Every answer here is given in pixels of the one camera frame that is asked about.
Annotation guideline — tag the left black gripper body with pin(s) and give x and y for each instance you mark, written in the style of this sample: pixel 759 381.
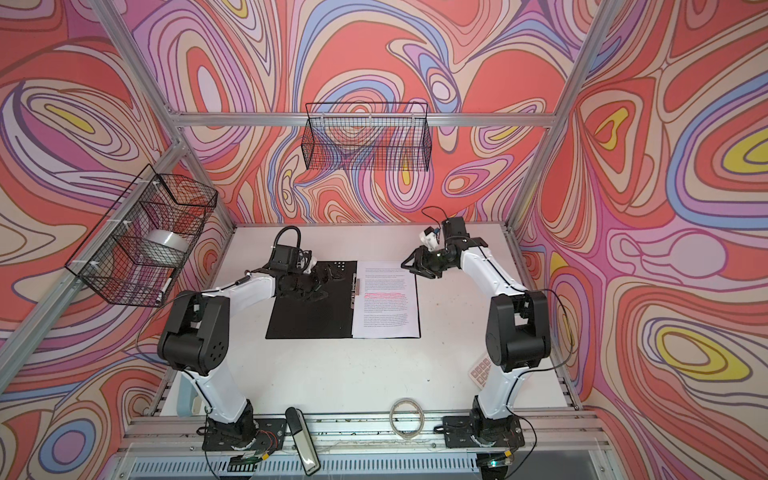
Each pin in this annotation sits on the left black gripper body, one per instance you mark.
pixel 307 282

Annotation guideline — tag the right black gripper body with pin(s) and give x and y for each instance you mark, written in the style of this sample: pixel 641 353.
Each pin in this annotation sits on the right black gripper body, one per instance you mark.
pixel 434 260

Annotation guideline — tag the white black lever arch folder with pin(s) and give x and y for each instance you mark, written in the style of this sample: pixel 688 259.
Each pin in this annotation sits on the white black lever arch folder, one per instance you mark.
pixel 330 318

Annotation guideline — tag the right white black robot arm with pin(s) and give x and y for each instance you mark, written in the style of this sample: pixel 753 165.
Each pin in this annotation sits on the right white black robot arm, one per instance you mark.
pixel 517 336

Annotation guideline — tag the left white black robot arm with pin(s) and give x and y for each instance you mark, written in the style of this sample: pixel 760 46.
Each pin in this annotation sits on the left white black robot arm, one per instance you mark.
pixel 196 337

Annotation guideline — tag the white pink calculator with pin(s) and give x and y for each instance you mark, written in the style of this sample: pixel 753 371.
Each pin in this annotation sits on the white pink calculator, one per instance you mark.
pixel 480 370

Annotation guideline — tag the black handheld scanner device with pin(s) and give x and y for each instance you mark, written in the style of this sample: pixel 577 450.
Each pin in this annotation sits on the black handheld scanner device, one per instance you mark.
pixel 303 442

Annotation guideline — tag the silver tape roll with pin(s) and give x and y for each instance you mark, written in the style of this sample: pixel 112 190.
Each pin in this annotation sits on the silver tape roll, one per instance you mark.
pixel 168 239

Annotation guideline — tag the light blue stapler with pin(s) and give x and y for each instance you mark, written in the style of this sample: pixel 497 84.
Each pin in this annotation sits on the light blue stapler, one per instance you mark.
pixel 186 397

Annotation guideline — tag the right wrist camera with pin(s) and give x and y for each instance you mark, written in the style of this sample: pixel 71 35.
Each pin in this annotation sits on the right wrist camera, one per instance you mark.
pixel 430 238

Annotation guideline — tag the black wire basket back wall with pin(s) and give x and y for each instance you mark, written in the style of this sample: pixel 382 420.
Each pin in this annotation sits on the black wire basket back wall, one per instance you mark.
pixel 367 136

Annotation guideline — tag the black wire basket wall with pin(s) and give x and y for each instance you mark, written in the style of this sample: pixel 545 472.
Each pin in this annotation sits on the black wire basket wall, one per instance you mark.
pixel 126 269
pixel 367 136

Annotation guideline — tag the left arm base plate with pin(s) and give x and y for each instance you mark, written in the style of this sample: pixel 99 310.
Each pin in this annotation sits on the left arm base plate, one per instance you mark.
pixel 264 435

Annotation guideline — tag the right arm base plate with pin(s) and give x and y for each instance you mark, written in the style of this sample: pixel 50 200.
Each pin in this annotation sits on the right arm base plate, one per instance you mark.
pixel 476 432

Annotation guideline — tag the black wire basket left wall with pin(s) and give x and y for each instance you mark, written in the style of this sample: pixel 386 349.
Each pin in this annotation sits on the black wire basket left wall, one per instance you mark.
pixel 126 269

